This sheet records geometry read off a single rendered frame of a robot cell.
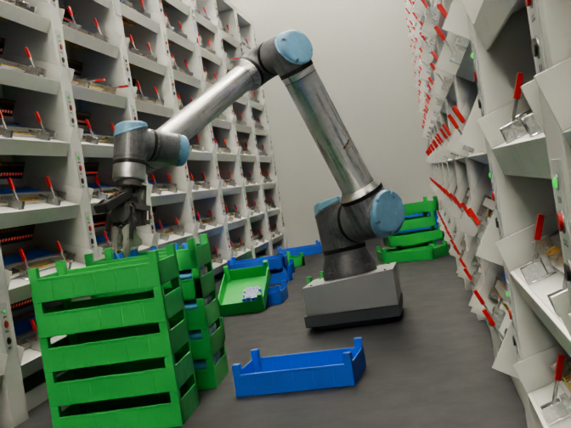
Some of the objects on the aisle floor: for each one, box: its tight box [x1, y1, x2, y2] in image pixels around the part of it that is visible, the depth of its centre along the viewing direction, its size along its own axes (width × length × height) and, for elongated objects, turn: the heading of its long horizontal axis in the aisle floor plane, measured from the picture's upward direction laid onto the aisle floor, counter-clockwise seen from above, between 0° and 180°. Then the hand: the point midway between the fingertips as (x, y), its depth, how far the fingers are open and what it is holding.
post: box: [64, 0, 158, 250], centre depth 373 cm, size 20×9×181 cm
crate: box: [218, 260, 271, 317], centre depth 395 cm, size 30×20×8 cm
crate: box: [185, 345, 229, 391], centre depth 254 cm, size 30×20×8 cm
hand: (121, 253), depth 247 cm, fingers closed, pressing on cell
